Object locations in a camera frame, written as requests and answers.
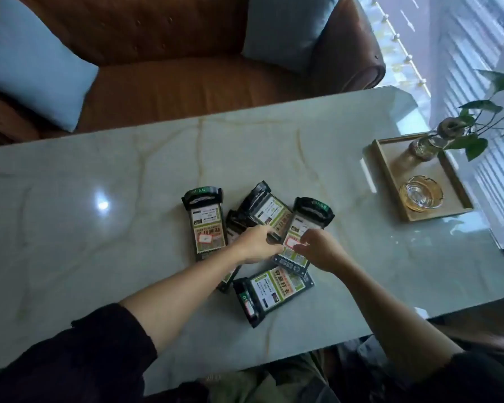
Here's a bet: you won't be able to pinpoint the amber glass ashtray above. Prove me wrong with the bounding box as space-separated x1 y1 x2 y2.
399 175 444 213

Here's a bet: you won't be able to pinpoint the glass window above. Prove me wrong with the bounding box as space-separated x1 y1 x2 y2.
357 0 504 250

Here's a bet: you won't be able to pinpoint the glass vase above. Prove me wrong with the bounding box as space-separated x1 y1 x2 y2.
408 117 467 162

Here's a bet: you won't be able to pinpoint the brown leather sofa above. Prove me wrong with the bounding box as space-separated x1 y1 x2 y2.
0 0 386 147

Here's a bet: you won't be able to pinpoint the person's right hand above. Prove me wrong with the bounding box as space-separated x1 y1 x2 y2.
292 228 349 275

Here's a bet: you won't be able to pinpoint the person's olive trousers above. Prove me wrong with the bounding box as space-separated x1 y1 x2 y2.
151 335 417 403

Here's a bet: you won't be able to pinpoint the person's left forearm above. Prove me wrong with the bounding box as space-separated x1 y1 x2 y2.
119 243 244 357

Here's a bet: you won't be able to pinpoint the person's right forearm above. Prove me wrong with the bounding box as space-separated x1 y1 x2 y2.
334 257 465 385

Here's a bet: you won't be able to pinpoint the light blue cushion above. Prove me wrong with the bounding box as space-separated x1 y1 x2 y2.
241 0 345 74
0 0 100 133

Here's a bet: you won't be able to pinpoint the dark brown leather chair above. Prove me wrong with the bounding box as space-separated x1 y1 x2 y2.
428 314 504 357

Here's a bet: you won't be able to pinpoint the person's black sweater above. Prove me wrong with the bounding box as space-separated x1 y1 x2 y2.
0 303 504 403

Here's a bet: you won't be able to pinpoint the acrylic table sign stand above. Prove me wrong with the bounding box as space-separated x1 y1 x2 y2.
272 196 335 278
237 180 295 245
216 209 253 294
232 266 315 329
181 186 229 262

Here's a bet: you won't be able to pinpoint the pale marble table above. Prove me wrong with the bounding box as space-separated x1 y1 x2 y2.
0 86 504 395

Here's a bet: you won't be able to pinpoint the wooden tray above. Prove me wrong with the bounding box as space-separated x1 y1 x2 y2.
370 133 474 223

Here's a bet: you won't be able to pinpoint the green leafy plant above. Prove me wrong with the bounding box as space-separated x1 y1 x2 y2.
443 69 504 162

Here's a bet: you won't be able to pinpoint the person's left hand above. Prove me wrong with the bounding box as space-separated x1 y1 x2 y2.
231 224 284 265

